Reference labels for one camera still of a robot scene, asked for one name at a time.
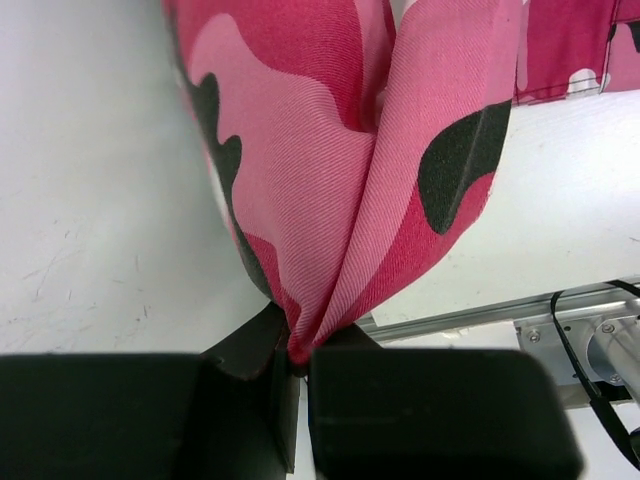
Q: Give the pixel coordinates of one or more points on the pink camouflage trousers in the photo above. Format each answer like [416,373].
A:
[354,148]

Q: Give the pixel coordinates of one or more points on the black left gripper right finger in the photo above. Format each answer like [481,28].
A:
[443,413]

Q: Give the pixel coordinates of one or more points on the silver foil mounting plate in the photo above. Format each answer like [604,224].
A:
[601,323]

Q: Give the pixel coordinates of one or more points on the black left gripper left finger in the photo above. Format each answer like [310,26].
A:
[225,413]

